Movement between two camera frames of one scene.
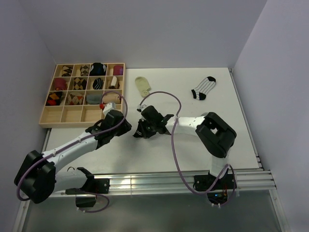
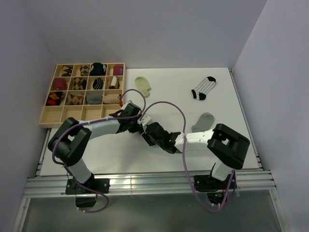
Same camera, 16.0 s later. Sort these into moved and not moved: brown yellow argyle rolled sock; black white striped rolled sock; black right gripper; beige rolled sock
Moved: black right gripper
Not moved: brown yellow argyle rolled sock; beige rolled sock; black white striped rolled sock
